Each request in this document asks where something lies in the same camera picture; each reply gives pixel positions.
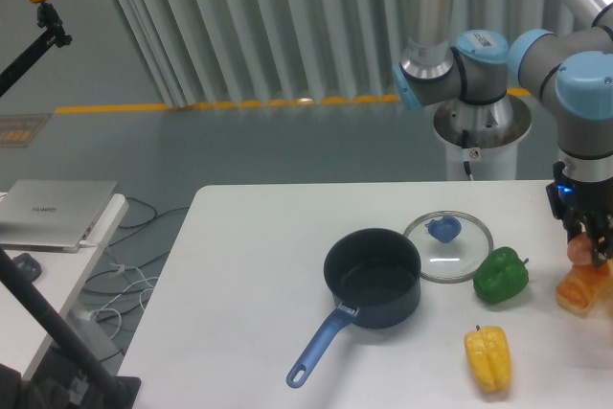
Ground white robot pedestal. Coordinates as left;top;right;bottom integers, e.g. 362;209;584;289
433;96;532;181

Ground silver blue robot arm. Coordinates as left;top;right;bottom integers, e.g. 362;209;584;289
393;0;612;266

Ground pink brown egg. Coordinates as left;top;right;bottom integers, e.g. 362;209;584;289
567;233;593;266

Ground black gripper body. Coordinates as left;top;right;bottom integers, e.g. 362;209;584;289
546;161;612;229

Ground dark blue saucepan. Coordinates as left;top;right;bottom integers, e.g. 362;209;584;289
285;228;421;389

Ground green bell pepper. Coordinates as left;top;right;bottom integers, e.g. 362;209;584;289
473;246;529;305

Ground tangled floor cables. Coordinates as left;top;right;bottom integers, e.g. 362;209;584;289
79;195;191;362

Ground yellow bell pepper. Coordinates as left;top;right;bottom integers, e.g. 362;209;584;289
464;326;512;394

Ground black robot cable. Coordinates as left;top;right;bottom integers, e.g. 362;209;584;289
460;128;476;183

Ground orange croissant bread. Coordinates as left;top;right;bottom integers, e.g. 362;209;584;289
556;264;612;316

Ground glass lid blue knob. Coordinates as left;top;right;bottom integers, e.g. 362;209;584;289
403;211;494;284

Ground silver laptop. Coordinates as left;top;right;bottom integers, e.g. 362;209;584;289
1;179;117;252

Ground black tripod pole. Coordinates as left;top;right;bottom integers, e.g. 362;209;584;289
1;249;141;408

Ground black object on desk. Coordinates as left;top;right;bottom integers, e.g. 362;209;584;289
12;253;42;283

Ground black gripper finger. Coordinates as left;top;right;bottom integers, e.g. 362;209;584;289
584;213;612;267
564;210;583;242

